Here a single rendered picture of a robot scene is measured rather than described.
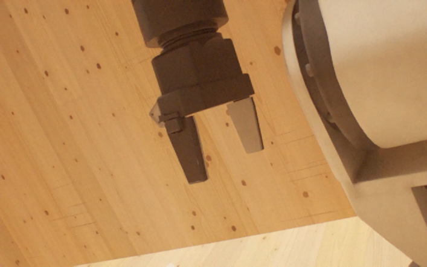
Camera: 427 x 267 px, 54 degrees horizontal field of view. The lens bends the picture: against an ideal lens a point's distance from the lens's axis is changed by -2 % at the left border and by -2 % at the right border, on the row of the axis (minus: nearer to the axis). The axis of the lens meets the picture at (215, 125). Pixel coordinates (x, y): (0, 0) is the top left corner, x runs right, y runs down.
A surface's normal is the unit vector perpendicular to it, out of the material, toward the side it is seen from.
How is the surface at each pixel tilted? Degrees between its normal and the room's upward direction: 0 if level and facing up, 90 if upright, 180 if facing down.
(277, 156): 90
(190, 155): 79
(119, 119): 90
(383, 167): 0
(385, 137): 131
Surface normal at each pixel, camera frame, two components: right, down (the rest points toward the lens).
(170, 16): -0.19, 0.10
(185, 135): -0.55, 0.21
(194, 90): 0.15, -0.01
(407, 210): -0.40, 0.55
